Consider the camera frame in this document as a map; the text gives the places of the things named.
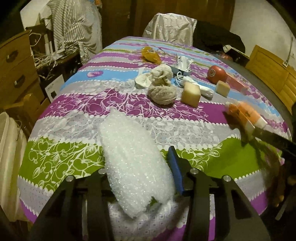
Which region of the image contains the grey sock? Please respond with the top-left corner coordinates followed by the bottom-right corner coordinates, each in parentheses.
top-left (147, 85), bottom-right (177, 105)

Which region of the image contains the white plastic trash bucket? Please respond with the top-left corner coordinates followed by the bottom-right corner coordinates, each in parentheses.
top-left (0, 112), bottom-right (27, 222)

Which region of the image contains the grey mattress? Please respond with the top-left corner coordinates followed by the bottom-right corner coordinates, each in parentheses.
top-left (215, 53), bottom-right (295, 121)

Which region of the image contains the wooden bed headboard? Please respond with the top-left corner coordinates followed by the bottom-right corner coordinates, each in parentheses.
top-left (246, 45), bottom-right (296, 112)

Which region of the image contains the pink rectangular box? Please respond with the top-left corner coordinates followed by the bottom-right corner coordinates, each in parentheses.
top-left (226, 73), bottom-right (248, 95)

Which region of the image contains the beige sponge block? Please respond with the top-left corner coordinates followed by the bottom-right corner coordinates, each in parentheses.
top-left (181, 83), bottom-right (201, 108)
top-left (215, 80), bottom-right (230, 97)

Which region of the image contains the red apple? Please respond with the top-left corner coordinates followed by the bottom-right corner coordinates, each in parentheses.
top-left (207, 65), bottom-right (227, 84)

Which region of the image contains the striped floral bed sheet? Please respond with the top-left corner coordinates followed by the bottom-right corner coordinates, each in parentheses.
top-left (17, 36), bottom-right (292, 241)

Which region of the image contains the white product box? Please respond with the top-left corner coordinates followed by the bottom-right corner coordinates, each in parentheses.
top-left (45, 74), bottom-right (65, 102)

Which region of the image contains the black clothing pile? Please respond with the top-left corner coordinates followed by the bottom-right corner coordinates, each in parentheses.
top-left (193, 21), bottom-right (245, 53)

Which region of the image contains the wooden chest of drawers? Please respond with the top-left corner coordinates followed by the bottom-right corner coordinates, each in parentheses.
top-left (0, 30), bottom-right (46, 112)

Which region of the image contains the cream rolled sock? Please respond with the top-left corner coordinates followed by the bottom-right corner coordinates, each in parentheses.
top-left (134, 64), bottom-right (173, 89)

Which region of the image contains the silver crinkled chair cover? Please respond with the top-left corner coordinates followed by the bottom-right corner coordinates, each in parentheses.
top-left (142, 13), bottom-right (197, 46)

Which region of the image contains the orange crinkled wrapper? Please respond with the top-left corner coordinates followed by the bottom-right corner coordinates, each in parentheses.
top-left (141, 46), bottom-right (162, 65)

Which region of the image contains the grey striped draped cloth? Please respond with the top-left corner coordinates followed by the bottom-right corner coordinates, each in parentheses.
top-left (39, 1), bottom-right (103, 64)

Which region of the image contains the dark wooden wardrobe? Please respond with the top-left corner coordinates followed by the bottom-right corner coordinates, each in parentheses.
top-left (100, 0), bottom-right (235, 48)

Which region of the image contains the white router with cables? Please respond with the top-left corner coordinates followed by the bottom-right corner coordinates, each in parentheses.
top-left (29, 31), bottom-right (66, 70)

